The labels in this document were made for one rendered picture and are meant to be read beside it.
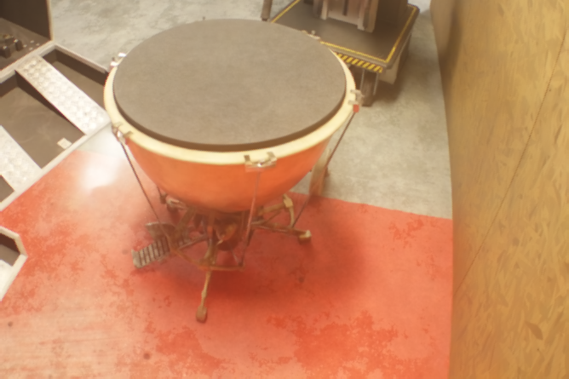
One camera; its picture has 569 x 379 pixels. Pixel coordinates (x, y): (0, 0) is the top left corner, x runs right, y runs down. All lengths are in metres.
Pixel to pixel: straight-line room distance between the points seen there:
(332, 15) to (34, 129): 1.74
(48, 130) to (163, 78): 1.35
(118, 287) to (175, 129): 0.86
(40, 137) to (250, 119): 1.59
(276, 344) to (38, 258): 1.01
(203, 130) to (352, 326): 0.94
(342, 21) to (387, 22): 0.25
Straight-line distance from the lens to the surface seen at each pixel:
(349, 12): 2.92
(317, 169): 2.15
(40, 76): 2.99
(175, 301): 1.92
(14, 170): 2.52
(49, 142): 2.64
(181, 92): 1.41
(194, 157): 1.24
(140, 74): 1.51
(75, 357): 1.85
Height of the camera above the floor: 1.59
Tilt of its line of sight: 41 degrees down
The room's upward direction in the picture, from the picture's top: 7 degrees clockwise
